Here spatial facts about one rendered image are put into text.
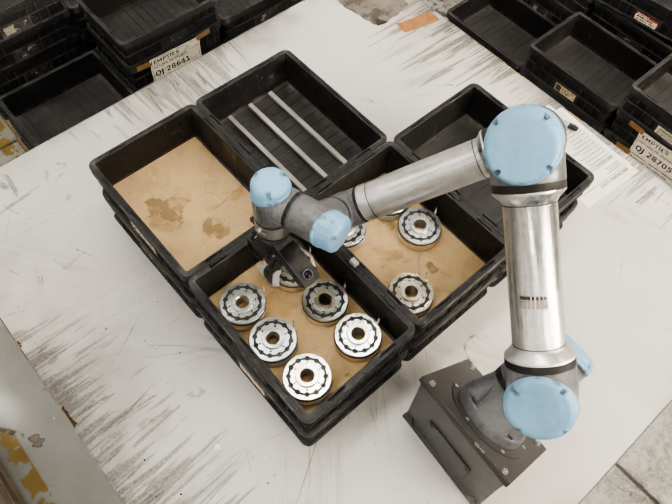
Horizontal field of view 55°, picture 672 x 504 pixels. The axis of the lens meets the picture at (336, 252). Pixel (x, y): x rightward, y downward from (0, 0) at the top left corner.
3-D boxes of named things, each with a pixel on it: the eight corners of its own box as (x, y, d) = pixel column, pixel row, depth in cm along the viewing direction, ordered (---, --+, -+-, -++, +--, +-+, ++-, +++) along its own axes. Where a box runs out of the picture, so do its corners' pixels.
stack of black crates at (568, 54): (625, 130, 263) (665, 68, 234) (580, 167, 253) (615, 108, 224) (550, 74, 278) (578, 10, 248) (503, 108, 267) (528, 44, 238)
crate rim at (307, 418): (417, 333, 134) (419, 329, 131) (307, 428, 123) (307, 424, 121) (295, 210, 148) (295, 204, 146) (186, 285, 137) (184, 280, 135)
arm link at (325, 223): (364, 211, 122) (315, 186, 124) (343, 221, 112) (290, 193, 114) (348, 247, 124) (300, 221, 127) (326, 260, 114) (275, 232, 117)
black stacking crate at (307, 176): (384, 168, 166) (389, 139, 157) (296, 231, 156) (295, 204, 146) (287, 80, 180) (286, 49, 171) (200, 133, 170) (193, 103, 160)
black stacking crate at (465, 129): (578, 204, 163) (596, 178, 153) (501, 271, 152) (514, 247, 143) (464, 112, 177) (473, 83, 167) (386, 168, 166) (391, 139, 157)
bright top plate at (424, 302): (442, 291, 144) (442, 290, 144) (414, 322, 140) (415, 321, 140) (406, 265, 147) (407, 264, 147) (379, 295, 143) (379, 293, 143)
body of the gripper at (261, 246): (272, 231, 142) (269, 200, 132) (300, 254, 139) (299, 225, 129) (247, 253, 139) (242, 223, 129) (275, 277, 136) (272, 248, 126)
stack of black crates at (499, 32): (549, 74, 278) (568, 32, 258) (504, 107, 267) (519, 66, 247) (481, 24, 292) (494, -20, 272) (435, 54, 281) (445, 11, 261)
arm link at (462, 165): (556, 94, 115) (324, 188, 136) (552, 93, 105) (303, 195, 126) (578, 154, 116) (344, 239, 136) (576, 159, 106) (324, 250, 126)
